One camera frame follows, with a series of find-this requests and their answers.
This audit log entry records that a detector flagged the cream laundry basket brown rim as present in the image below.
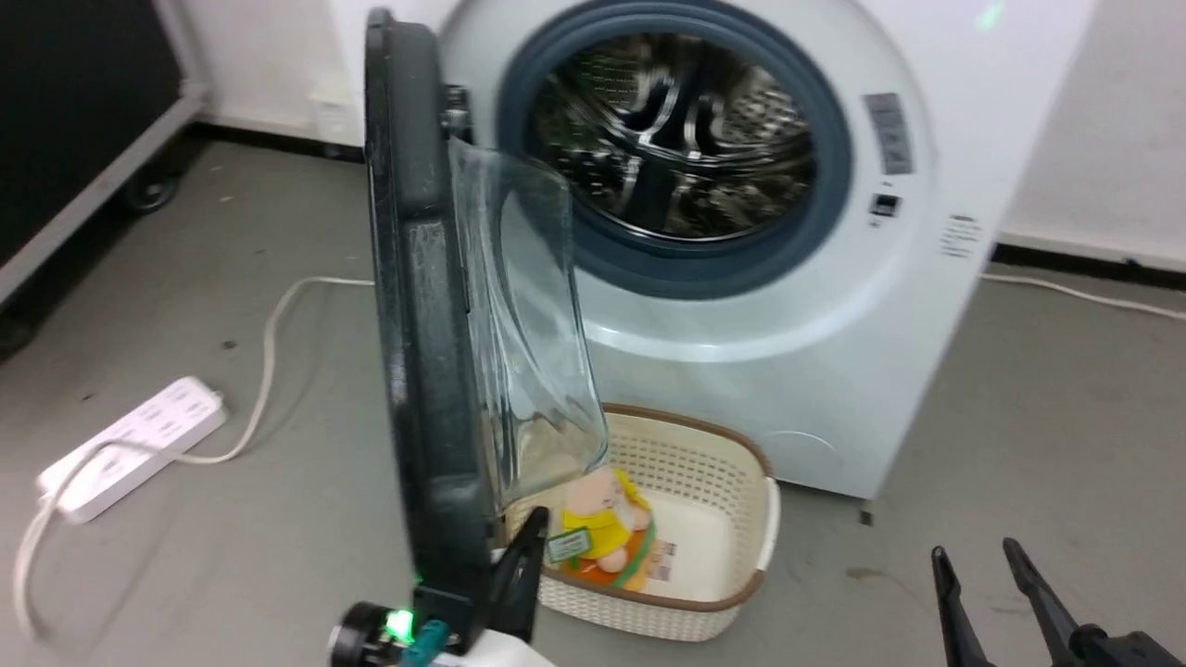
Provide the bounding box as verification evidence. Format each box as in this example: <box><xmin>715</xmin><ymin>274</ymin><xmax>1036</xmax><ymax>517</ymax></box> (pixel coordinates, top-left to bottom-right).
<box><xmin>505</xmin><ymin>403</ymin><xmax>782</xmax><ymax>643</ymax></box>

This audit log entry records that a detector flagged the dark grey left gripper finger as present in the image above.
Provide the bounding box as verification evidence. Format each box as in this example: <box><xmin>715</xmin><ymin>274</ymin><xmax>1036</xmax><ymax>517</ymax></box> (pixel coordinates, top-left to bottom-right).
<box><xmin>488</xmin><ymin>507</ymin><xmax>549</xmax><ymax>646</ymax></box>

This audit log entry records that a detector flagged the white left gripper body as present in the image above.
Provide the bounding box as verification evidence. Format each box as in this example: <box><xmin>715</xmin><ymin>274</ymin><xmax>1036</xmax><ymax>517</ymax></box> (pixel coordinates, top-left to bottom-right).
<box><xmin>328</xmin><ymin>588</ymin><xmax>559</xmax><ymax>667</ymax></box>

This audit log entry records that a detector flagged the white power strip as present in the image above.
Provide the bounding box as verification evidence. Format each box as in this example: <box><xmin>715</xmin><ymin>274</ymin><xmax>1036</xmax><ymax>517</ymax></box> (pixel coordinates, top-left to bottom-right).
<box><xmin>37</xmin><ymin>375</ymin><xmax>229</xmax><ymax>525</ymax></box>

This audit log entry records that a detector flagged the yellow plush doll toy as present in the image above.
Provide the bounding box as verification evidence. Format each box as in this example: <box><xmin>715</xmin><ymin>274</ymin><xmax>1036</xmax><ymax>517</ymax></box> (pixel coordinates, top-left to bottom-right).
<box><xmin>547</xmin><ymin>466</ymin><xmax>657</xmax><ymax>592</ymax></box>

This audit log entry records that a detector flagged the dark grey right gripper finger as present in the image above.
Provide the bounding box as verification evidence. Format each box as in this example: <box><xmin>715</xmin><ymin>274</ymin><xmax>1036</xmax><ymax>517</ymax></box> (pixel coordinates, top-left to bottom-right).
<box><xmin>931</xmin><ymin>546</ymin><xmax>995</xmax><ymax>667</ymax></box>
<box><xmin>1003</xmin><ymin>537</ymin><xmax>1104</xmax><ymax>667</ymax></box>

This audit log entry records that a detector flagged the white power strip cable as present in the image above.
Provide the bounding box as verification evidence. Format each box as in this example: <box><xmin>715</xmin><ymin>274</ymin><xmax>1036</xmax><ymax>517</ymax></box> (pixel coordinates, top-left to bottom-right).
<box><xmin>11</xmin><ymin>275</ymin><xmax>376</xmax><ymax>642</ymax></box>

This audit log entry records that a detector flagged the white front-load washing machine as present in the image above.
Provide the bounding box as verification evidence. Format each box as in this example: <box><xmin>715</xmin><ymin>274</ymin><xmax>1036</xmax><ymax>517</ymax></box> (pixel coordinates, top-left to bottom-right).
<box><xmin>326</xmin><ymin>0</ymin><xmax>1099</xmax><ymax>501</ymax></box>

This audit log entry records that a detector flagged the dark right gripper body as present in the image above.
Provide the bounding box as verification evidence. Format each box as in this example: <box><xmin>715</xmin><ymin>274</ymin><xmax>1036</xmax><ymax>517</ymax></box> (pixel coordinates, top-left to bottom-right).
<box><xmin>1066</xmin><ymin>630</ymin><xmax>1186</xmax><ymax>667</ymax></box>

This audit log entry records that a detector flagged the black washing machine glass door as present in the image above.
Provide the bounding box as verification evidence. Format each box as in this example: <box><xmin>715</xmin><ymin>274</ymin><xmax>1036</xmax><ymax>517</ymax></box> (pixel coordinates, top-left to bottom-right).
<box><xmin>363</xmin><ymin>7</ymin><xmax>612</xmax><ymax>614</ymax></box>

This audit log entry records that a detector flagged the black wheeled flight case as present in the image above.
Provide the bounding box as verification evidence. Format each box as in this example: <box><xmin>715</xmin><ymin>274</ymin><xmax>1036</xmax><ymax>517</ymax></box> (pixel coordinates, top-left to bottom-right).
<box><xmin>0</xmin><ymin>0</ymin><xmax>212</xmax><ymax>358</ymax></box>

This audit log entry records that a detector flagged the thin white floor cable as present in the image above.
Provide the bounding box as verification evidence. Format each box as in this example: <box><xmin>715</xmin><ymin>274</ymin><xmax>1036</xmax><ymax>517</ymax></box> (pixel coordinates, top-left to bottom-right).
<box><xmin>980</xmin><ymin>271</ymin><xmax>1186</xmax><ymax>322</ymax></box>

